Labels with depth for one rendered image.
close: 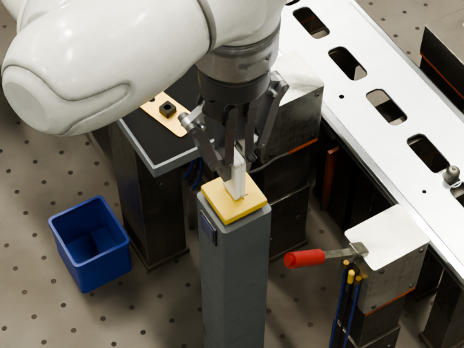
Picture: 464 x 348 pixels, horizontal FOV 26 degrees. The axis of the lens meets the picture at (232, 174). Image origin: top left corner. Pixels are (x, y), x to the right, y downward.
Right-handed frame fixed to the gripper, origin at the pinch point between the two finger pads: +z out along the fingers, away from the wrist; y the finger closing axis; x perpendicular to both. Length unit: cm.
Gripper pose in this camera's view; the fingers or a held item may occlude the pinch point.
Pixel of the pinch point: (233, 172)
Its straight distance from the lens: 118.2
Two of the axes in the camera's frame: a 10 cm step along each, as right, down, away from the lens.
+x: -5.1, -6.9, 5.1
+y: 8.6, -4.1, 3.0
